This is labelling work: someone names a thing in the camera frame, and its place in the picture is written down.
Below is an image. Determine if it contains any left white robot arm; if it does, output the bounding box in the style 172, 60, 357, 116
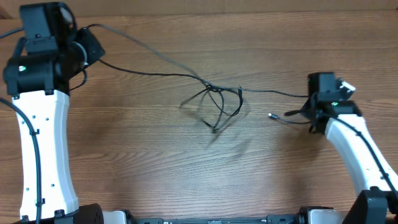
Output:
3, 2, 104, 223

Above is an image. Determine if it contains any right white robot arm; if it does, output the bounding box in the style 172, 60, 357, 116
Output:
285, 72, 397, 223

